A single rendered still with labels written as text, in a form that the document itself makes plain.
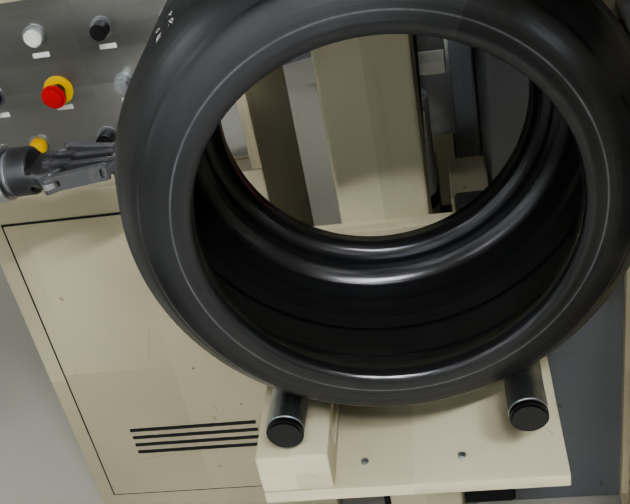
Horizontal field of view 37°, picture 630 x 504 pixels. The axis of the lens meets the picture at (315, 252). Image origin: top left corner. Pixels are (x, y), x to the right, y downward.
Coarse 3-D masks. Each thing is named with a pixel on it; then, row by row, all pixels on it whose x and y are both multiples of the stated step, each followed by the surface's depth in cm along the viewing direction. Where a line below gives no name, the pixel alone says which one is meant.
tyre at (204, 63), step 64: (192, 0) 86; (256, 0) 82; (320, 0) 81; (384, 0) 80; (448, 0) 80; (512, 0) 81; (576, 0) 84; (192, 64) 84; (256, 64) 83; (512, 64) 83; (576, 64) 84; (128, 128) 90; (192, 128) 87; (576, 128) 86; (128, 192) 93; (192, 192) 91; (256, 192) 123; (512, 192) 120; (576, 192) 115; (192, 256) 94; (256, 256) 123; (320, 256) 126; (384, 256) 126; (448, 256) 125; (512, 256) 121; (576, 256) 94; (192, 320) 99; (256, 320) 115; (320, 320) 121; (384, 320) 122; (448, 320) 119; (512, 320) 101; (576, 320) 99; (320, 384) 103; (384, 384) 103; (448, 384) 103
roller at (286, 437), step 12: (276, 396) 112; (288, 396) 111; (276, 408) 110; (288, 408) 110; (300, 408) 111; (276, 420) 108; (288, 420) 108; (300, 420) 109; (276, 432) 109; (288, 432) 109; (300, 432) 109; (276, 444) 110; (288, 444) 110
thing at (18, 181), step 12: (12, 156) 139; (24, 156) 139; (36, 156) 143; (12, 168) 139; (24, 168) 139; (36, 168) 140; (48, 168) 139; (60, 168) 139; (12, 180) 139; (24, 180) 139; (36, 180) 139; (12, 192) 140; (24, 192) 141; (36, 192) 142
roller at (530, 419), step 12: (528, 372) 108; (540, 372) 109; (504, 384) 110; (516, 384) 107; (528, 384) 106; (540, 384) 107; (516, 396) 106; (528, 396) 105; (540, 396) 105; (516, 408) 105; (528, 408) 104; (540, 408) 104; (516, 420) 105; (528, 420) 105; (540, 420) 105
